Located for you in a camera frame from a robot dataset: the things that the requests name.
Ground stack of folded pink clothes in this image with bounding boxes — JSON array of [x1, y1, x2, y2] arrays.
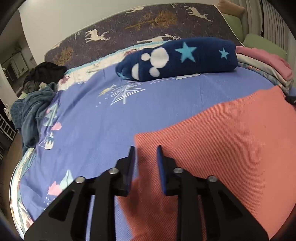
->
[[236, 46, 293, 95]]

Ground green pillow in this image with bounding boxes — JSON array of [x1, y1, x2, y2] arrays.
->
[[222, 13, 287, 60]]

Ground coral knit sweater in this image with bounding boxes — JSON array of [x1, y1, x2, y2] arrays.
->
[[119, 87, 295, 240]]

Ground navy star fleece blanket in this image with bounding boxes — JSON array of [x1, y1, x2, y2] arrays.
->
[[115, 37, 238, 82]]

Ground black garment on bed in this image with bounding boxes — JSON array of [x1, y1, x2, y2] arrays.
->
[[23, 62, 67, 86]]

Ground white ladder shelf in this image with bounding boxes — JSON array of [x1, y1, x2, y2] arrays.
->
[[0, 115, 16, 142]]

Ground teal knit clothes pile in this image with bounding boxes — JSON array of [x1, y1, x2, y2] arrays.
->
[[10, 82, 57, 152]]

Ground blue patterned bed sheet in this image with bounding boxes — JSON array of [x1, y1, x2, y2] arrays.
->
[[9, 41, 296, 241]]

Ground dark deer pattern headboard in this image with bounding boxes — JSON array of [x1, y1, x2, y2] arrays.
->
[[45, 3, 242, 69]]

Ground tan pillow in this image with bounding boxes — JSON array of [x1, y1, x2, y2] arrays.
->
[[216, 0, 245, 18]]

